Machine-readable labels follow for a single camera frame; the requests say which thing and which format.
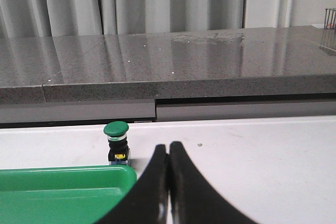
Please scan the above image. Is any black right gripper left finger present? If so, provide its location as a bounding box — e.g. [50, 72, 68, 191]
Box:
[96, 144, 168, 223]

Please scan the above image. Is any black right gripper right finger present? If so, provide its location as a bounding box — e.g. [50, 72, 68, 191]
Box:
[170, 142, 255, 223]

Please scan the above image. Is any green mushroom push button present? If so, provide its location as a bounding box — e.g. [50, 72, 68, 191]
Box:
[103, 121, 130, 165]

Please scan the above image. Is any green plastic tray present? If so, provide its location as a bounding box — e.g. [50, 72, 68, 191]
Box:
[1, 165, 136, 223]

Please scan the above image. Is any grey stone countertop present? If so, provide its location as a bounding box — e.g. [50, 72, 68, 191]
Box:
[1, 26, 335, 126]

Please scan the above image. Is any white pleated curtain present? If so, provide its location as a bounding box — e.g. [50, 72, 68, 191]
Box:
[1, 0, 293, 38]

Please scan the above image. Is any wire rack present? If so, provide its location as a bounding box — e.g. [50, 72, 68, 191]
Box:
[319, 8, 336, 57]

